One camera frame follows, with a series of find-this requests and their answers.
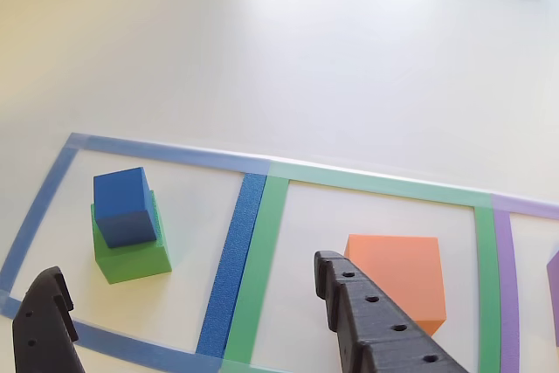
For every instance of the medium green cube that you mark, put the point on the medium green cube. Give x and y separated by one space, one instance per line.
131 264

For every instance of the small blue cube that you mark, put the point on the small blue cube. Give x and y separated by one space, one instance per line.
120 194

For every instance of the large orange cube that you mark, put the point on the large orange cube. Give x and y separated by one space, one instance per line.
402 268

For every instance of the large purple cube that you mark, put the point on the large purple cube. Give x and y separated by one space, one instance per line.
554 272

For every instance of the green square tape frame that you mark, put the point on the green square tape frame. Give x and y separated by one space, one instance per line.
271 224

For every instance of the purple square tape frame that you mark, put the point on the purple square tape frame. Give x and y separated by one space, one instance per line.
506 259

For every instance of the blue square tape frame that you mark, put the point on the blue square tape frame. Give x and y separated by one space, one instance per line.
231 259

